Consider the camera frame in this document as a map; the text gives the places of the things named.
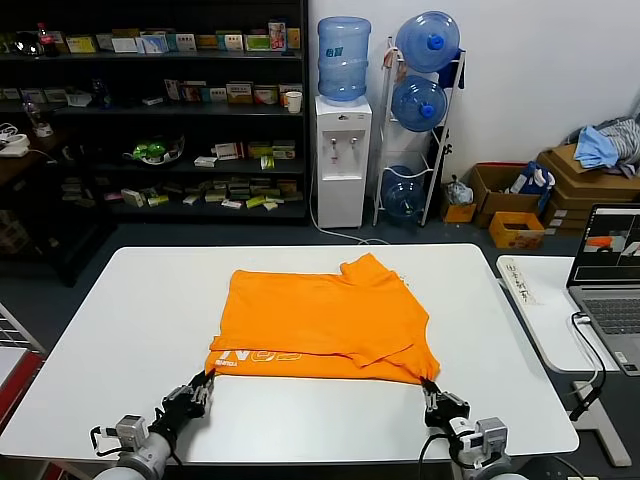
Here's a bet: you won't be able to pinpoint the white power cable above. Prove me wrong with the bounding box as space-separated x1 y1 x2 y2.
309 174 389 246

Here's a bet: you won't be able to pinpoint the yellow labelled carton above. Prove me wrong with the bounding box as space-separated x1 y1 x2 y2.
225 82 255 105

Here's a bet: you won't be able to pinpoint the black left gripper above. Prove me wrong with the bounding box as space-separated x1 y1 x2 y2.
160 370 217 435

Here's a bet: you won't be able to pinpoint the stacked brown cardboard boxes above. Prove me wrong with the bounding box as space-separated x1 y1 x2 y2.
535 143 640 236

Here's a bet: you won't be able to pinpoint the pink hanging cloth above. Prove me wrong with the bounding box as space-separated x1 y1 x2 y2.
382 46 406 83

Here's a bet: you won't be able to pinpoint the open brown cardboard box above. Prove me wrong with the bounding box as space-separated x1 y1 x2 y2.
469 162 542 230

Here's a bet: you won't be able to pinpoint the black shelving unit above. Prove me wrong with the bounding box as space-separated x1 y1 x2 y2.
0 0 309 226

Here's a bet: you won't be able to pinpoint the bowl of green fruit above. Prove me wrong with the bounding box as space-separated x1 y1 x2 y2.
122 133 186 165

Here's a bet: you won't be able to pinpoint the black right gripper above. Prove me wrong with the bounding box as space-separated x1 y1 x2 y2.
422 378 471 429

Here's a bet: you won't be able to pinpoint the black laptop cable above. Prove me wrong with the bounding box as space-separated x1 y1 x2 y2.
567 310 607 421

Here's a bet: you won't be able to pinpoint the blue white plastic bag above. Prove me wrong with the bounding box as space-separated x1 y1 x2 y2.
509 162 556 201

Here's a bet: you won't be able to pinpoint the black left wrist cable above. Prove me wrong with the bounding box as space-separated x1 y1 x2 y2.
89 424 121 457

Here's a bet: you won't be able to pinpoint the grey plastic bag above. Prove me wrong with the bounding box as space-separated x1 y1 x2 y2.
443 175 475 206

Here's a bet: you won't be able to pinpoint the orange t-shirt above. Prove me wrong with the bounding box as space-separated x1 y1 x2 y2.
205 252 442 386

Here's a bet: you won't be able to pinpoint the pink printed tall carton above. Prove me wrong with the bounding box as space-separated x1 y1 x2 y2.
267 21 288 52

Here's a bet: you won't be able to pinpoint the red panel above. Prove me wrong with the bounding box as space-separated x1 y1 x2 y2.
0 349 44 426

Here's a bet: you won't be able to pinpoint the cola bottle red label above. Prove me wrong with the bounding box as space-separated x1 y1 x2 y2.
35 22 59 58

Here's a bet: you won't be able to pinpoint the blue white carton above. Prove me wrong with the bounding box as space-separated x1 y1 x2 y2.
140 33 169 55

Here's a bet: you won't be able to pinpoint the grey laptop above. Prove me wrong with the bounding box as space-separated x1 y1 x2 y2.
566 202 640 376

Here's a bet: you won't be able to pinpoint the white side table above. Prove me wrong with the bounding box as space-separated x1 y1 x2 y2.
494 254 640 469

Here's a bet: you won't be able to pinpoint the small orange box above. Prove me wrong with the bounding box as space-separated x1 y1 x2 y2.
488 211 545 250

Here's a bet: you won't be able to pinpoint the white labelled power strip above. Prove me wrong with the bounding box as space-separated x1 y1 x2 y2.
499 257 544 306

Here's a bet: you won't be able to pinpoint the small yellow box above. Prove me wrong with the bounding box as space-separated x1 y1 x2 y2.
440 199 477 225

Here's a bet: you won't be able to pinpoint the shiny dark round pot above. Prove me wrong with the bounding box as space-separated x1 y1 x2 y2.
12 31 44 55

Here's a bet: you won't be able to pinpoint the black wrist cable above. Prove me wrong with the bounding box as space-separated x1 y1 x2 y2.
89 424 121 457
418 433 451 480

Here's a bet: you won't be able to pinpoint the upright blue water jug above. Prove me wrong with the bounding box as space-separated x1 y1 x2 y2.
317 16 372 105

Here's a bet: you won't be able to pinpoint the clear plastic bottle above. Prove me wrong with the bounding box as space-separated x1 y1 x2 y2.
22 96 54 138

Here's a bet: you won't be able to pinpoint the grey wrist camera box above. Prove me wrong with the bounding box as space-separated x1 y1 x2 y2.
474 417 511 459
115 414 149 451

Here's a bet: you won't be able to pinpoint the white metal jug rack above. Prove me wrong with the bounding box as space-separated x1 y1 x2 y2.
372 34 467 229

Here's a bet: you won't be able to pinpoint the yellow green flat carton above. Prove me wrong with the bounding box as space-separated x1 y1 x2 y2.
65 34 97 54

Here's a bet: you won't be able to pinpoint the white wire rack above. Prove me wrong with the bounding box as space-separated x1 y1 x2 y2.
0 302 46 361

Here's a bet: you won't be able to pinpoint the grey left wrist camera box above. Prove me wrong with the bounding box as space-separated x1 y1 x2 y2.
115 414 149 451

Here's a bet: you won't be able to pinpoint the dark blue bottle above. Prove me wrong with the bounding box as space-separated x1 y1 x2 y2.
92 78 114 108

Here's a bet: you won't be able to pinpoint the white desktop device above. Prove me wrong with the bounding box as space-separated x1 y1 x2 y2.
0 133 31 158

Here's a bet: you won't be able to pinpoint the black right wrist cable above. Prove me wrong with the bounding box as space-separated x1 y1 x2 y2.
418 433 451 480

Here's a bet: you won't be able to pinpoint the white water dispenser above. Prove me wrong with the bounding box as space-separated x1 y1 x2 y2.
314 94 373 230

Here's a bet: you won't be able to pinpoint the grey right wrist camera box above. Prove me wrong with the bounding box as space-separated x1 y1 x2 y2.
474 417 511 459

